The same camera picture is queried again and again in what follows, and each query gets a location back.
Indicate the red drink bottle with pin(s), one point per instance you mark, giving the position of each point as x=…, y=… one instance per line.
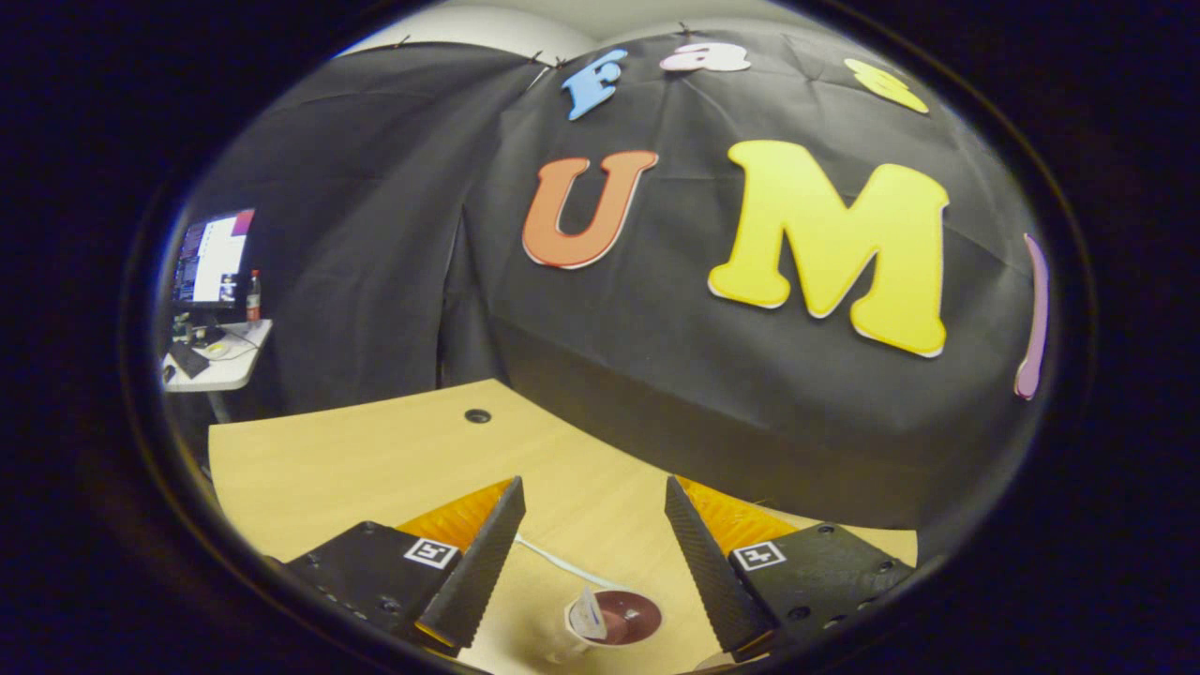
x=253, y=300

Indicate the white toothbrush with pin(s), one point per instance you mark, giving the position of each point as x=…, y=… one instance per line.
x=562, y=565

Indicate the black backdrop cloth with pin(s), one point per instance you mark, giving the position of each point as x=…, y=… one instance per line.
x=656, y=394

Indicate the white toothpaste tube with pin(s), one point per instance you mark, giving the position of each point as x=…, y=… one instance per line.
x=589, y=614

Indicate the beige cup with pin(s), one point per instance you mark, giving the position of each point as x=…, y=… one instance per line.
x=633, y=619

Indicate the white side table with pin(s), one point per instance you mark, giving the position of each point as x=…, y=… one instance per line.
x=239, y=361

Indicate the computer monitor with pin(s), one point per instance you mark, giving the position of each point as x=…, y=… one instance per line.
x=214, y=258

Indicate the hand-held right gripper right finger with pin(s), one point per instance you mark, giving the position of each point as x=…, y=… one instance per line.
x=717, y=581

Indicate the wooden desktop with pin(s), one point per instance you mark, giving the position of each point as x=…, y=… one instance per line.
x=375, y=459

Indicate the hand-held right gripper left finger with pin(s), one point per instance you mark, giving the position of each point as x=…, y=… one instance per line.
x=478, y=572

